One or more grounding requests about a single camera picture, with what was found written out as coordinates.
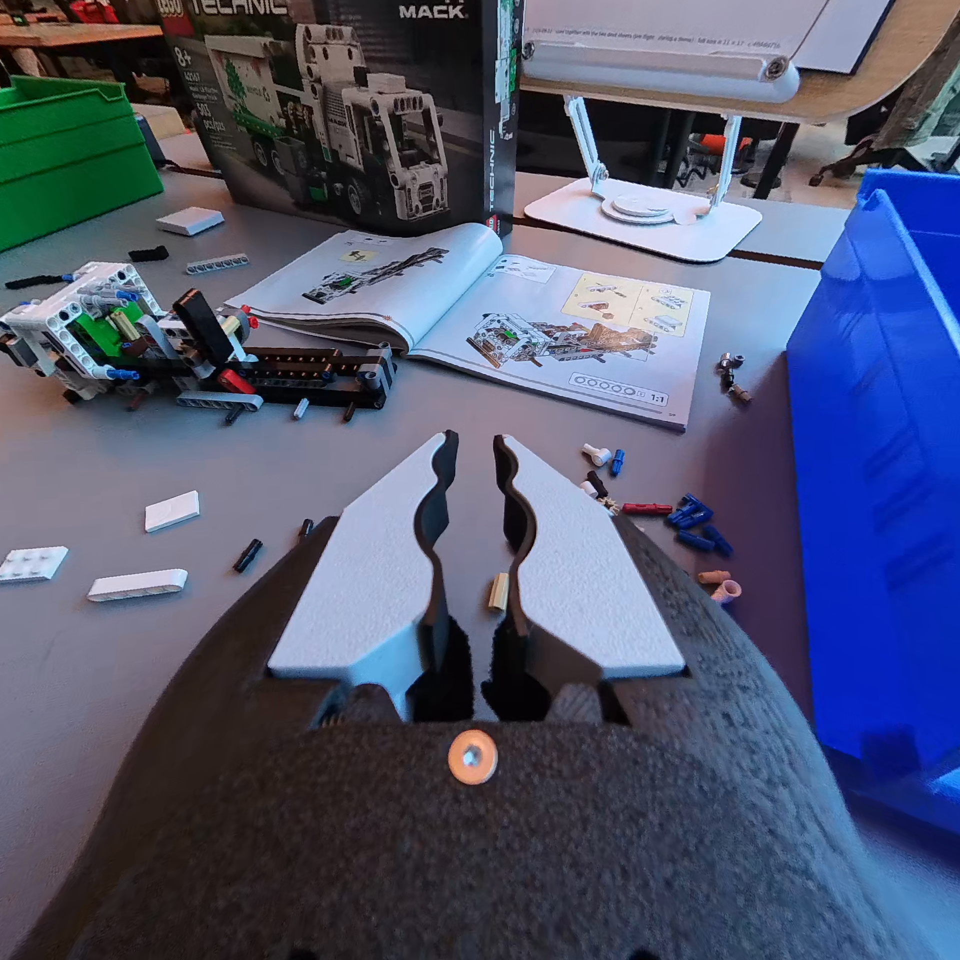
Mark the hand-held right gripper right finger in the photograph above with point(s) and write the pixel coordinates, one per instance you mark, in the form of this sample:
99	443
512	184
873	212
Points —
592	592

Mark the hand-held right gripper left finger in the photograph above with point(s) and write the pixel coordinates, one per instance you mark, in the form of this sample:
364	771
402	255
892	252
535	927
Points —
360	585

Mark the tan lego connector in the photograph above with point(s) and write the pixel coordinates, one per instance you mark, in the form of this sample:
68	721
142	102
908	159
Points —
499	594

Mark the pile of small colourful lego pieces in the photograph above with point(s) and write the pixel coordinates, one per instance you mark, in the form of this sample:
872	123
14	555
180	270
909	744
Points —
694	517

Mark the partly built lego truck model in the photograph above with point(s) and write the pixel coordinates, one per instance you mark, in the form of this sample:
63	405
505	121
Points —
187	345

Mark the white lego tile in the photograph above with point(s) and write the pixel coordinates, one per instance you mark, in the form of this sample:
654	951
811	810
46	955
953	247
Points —
172	511

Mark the white lego beam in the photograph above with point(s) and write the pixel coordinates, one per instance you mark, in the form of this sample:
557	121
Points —
137	585

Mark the brown lego pin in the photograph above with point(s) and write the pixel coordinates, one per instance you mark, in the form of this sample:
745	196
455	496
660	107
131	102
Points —
741	394

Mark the grey lego connector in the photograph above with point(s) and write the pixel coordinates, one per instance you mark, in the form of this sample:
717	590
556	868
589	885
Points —
730	361

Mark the open lego instruction booklet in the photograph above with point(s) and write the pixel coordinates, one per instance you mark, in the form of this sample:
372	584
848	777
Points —
465	300

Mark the white studded lego plate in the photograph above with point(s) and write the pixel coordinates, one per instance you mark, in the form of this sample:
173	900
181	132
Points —
34	564

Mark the grey lego beam with holes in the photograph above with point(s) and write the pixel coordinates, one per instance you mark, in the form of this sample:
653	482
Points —
218	264

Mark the short black lego piece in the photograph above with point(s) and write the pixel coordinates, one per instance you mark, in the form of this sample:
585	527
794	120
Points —
148	253

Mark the white lego panel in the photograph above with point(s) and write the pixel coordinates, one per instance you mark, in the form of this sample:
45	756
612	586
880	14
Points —
190	221

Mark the long thin black lego piece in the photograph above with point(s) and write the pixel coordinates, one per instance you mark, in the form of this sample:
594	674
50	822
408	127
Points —
37	281

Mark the dark lego set box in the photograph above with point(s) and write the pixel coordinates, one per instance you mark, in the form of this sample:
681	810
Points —
337	112

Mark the blue plastic bin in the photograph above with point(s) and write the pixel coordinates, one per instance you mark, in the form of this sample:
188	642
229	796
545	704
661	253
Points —
877	450

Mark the white desk lamp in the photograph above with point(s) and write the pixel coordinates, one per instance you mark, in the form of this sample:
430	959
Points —
645	217

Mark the black device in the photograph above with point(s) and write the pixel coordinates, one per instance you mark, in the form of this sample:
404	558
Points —
152	142

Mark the black office chair base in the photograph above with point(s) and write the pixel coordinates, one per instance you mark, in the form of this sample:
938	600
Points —
855	165

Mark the green plastic bin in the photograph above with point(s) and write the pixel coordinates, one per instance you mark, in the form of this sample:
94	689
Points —
67	165

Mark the wooden round-edged table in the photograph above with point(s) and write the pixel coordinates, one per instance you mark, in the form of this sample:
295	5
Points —
847	90

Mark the white paper sheet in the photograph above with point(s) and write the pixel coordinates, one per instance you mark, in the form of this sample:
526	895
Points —
675	22

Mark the camouflage cloth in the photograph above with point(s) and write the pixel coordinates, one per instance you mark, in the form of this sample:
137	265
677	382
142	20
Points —
922	97

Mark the dark-edged notebook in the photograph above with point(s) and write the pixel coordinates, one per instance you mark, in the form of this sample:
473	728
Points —
844	34

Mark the wooden workbench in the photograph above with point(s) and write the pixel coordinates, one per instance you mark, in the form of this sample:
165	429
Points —
75	34

